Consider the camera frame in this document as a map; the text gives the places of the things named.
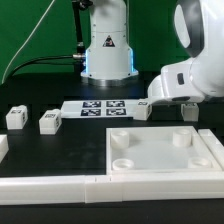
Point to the white front fence rail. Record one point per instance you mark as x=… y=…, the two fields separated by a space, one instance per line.
x=103 y=188

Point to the white square tabletop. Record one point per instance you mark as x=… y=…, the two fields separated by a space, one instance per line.
x=140 y=150

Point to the white marker base plate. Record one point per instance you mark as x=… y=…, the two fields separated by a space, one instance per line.
x=98 y=108

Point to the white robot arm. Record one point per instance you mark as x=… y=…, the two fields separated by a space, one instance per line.
x=199 y=25

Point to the white left fence piece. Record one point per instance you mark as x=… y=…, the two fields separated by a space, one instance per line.
x=3 y=146

